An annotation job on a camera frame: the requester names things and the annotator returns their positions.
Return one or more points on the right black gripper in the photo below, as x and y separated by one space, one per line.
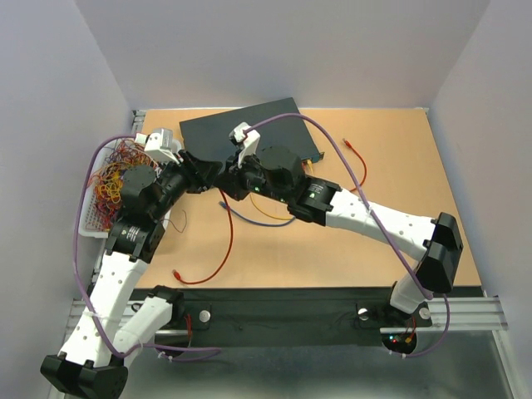
233 179

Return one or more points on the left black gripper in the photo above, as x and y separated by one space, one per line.
201 174

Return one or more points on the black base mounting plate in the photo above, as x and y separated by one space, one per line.
290 317

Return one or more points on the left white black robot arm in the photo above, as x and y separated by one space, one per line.
94 361

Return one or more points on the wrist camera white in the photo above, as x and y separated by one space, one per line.
160 145
246 141

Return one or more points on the white perforated plastic basket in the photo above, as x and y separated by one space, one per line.
102 193

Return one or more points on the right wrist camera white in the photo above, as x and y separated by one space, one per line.
246 141

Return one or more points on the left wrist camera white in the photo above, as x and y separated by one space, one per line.
160 145

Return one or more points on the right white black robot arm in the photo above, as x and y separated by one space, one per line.
434 243

